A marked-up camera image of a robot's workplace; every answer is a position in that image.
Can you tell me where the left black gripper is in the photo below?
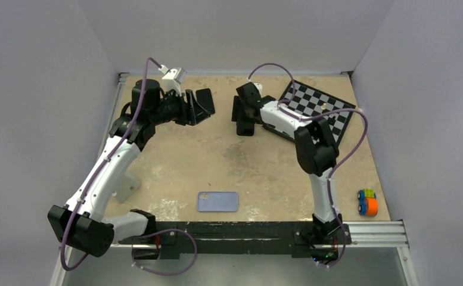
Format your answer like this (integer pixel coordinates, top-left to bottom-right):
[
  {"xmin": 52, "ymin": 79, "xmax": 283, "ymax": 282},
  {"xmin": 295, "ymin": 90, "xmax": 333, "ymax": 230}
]
[{"xmin": 150, "ymin": 88, "xmax": 210, "ymax": 126}]

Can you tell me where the black phone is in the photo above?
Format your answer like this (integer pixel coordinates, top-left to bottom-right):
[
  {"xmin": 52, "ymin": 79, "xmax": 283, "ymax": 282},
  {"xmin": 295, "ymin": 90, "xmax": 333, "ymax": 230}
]
[{"xmin": 236, "ymin": 114, "xmax": 255, "ymax": 136}]

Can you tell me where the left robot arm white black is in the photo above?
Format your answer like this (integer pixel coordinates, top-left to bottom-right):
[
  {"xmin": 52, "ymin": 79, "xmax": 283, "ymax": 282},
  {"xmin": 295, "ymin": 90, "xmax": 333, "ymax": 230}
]
[{"xmin": 48, "ymin": 79, "xmax": 215, "ymax": 257}]

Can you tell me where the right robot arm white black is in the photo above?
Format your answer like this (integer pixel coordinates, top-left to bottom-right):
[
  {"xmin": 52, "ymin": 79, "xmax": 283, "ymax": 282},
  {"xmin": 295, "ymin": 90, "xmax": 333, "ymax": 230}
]
[{"xmin": 232, "ymin": 82, "xmax": 350, "ymax": 245}]

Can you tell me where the black white chessboard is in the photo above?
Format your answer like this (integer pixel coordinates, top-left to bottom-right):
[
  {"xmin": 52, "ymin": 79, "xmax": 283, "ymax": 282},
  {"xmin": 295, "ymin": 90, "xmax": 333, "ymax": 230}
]
[{"xmin": 260, "ymin": 81, "xmax": 356, "ymax": 141}]

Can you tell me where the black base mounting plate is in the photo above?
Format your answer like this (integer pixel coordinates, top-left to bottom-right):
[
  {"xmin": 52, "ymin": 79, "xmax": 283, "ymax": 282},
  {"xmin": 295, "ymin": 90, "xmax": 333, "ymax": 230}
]
[{"xmin": 120, "ymin": 221, "xmax": 352, "ymax": 259}]

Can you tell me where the colourful toy car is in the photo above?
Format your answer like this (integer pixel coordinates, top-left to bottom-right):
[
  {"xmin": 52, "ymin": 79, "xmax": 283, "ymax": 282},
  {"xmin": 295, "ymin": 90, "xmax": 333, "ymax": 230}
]
[{"xmin": 357, "ymin": 188, "xmax": 378, "ymax": 217}]

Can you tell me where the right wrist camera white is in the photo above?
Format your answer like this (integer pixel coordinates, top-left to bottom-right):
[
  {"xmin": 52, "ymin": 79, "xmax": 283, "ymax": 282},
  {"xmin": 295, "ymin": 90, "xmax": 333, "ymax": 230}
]
[{"xmin": 253, "ymin": 82, "xmax": 263, "ymax": 93}]

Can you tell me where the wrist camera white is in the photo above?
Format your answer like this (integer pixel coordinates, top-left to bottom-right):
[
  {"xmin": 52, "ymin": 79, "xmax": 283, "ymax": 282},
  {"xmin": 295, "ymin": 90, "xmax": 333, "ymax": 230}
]
[
  {"xmin": 158, "ymin": 65, "xmax": 187, "ymax": 96},
  {"xmin": 253, "ymin": 82, "xmax": 263, "ymax": 93}
]

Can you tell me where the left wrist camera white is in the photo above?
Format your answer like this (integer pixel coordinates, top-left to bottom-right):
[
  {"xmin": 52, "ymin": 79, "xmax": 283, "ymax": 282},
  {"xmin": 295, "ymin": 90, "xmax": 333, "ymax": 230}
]
[{"xmin": 158, "ymin": 65, "xmax": 187, "ymax": 96}]

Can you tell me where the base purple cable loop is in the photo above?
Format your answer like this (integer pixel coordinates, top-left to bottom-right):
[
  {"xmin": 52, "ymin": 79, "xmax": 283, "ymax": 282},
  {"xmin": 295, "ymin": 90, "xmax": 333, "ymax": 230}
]
[{"xmin": 131, "ymin": 229, "xmax": 198, "ymax": 278}]

